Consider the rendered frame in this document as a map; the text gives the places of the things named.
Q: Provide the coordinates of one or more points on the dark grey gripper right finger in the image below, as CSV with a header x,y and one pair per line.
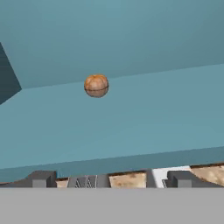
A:
x,y
182,176

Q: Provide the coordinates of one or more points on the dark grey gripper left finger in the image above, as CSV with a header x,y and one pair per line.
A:
x,y
43,177

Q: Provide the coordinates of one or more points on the teal open cabinet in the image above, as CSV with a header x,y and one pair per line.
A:
x,y
122,122

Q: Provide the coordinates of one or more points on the white flat object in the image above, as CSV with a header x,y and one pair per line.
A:
x,y
159,175

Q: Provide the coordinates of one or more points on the grey ribbed object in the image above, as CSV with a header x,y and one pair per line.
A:
x,y
87,181

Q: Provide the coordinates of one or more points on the orange tangerine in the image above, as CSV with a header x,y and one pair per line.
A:
x,y
96,85

